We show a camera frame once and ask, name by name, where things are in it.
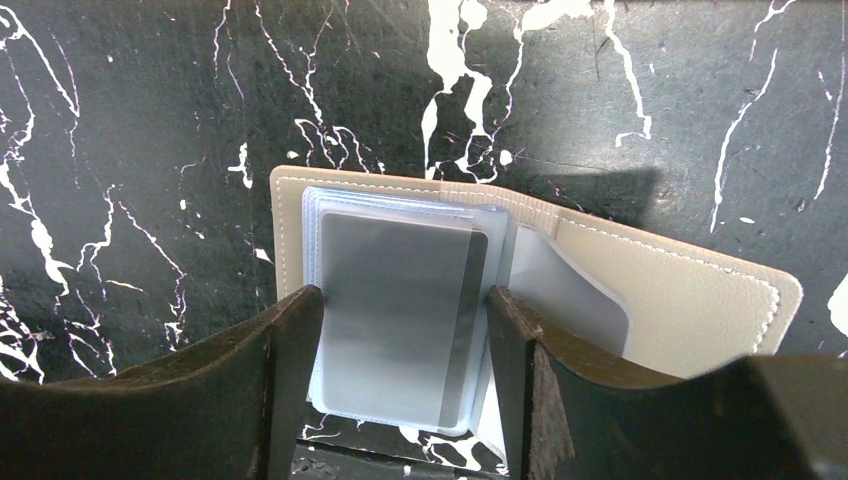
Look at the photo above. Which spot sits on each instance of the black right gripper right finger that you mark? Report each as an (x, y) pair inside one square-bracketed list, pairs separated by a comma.
[(571, 410)]

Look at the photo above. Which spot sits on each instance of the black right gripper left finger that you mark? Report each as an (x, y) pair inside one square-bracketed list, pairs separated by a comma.
[(226, 407)]

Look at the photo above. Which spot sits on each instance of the grey credit card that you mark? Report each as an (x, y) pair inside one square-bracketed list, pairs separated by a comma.
[(399, 344)]

